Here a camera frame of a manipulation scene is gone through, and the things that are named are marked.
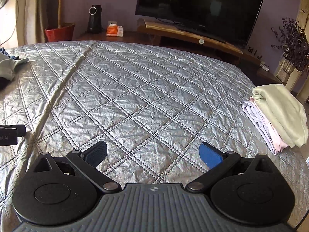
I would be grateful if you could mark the orange tissue pack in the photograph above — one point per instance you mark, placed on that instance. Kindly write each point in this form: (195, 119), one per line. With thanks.
(115, 31)

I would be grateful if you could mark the white wall socket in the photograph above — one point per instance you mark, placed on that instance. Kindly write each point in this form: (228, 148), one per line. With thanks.
(112, 23)

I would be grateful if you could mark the wooden TV stand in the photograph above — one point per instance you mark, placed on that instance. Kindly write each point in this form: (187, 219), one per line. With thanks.
(159, 30)

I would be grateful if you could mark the folded pink garment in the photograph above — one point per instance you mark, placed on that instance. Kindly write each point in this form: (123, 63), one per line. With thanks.
(272, 138)

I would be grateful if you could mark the blue and white graphic shirt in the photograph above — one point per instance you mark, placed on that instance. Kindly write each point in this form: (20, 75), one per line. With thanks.
(8, 63)

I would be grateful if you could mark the white lattice plant stand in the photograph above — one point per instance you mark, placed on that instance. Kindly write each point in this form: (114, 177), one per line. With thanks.
(287, 74)

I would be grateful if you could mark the black cylindrical speaker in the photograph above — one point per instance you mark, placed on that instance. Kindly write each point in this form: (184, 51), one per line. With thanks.
(95, 19)

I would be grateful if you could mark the black flat screen television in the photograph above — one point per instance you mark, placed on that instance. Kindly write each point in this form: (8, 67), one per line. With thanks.
(230, 21)

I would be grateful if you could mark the dark dried flower plant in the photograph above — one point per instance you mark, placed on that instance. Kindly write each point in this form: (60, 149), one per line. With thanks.
(293, 42)

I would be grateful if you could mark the red plant pot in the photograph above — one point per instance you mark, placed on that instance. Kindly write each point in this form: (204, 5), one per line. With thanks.
(64, 33)

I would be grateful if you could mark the beige curtain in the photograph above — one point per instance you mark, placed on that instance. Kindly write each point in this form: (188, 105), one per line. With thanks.
(33, 18)

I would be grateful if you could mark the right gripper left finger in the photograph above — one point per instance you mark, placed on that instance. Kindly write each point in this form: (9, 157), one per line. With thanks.
(86, 162)

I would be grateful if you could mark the potted tree trunk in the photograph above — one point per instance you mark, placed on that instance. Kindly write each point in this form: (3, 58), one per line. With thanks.
(59, 13)

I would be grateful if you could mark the silver quilted bed cover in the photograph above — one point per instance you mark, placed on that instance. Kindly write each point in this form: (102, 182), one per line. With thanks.
(153, 107)

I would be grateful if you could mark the folded pale green garment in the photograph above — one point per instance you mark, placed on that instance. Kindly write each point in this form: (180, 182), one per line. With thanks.
(286, 114)

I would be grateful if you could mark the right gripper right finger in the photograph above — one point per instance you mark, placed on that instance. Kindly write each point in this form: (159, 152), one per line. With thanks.
(219, 165)

